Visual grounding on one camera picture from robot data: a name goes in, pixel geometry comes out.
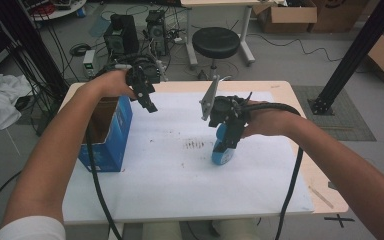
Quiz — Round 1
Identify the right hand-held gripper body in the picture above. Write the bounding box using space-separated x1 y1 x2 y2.
199 75 253 129

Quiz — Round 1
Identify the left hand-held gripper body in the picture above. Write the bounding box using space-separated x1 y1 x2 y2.
114 53 168 88

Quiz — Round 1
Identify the blue detergent bottle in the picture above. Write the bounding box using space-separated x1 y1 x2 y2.
211 122 238 167

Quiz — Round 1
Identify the person's left hand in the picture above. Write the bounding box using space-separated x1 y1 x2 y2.
94 69 138 102

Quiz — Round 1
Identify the person's right hand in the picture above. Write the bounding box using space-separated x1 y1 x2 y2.
241 99 298 140

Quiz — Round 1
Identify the slim black computer tower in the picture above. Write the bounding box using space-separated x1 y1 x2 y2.
145 9 168 58

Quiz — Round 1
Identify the white power supply unit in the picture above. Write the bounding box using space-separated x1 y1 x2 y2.
82 49 97 80

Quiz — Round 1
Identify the blue cardboard box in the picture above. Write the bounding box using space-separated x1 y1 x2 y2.
77 94 134 174

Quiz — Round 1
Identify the black round stool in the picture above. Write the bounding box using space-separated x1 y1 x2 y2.
191 26 242 81

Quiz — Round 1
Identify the white desk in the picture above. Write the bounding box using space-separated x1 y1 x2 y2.
179 0 283 67

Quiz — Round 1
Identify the round white table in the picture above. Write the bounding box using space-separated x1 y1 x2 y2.
22 0 88 22

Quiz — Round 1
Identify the thin wooden stick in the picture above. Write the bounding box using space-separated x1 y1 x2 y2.
308 184 335 210

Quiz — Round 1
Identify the grey floor mat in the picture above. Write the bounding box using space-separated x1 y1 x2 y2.
291 84 377 142

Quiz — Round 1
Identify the open brown cardboard box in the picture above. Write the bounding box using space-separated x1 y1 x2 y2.
252 0 319 34

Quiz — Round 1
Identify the black tape cross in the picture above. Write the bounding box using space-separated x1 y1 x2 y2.
324 213 356 229

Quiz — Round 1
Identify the white cloth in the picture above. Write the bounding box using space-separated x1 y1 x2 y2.
0 72 34 134

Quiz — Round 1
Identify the large closed cardboard box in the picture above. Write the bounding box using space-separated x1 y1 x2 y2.
308 0 370 34

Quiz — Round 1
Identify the white shirt sleeve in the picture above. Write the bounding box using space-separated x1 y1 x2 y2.
0 215 67 240

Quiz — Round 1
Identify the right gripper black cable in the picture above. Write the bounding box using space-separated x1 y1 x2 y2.
243 101 305 240

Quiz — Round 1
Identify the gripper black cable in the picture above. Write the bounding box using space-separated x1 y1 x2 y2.
243 101 305 240
85 124 124 240

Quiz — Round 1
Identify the long black floor cable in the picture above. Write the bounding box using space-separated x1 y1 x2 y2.
246 32 344 63

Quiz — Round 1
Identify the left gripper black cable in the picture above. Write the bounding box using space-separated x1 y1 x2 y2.
85 124 124 240

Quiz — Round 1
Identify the black stand with cables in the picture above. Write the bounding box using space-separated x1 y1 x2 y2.
0 0 70 101

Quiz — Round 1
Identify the black aluminium post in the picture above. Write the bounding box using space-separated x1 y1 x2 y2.
307 0 384 116

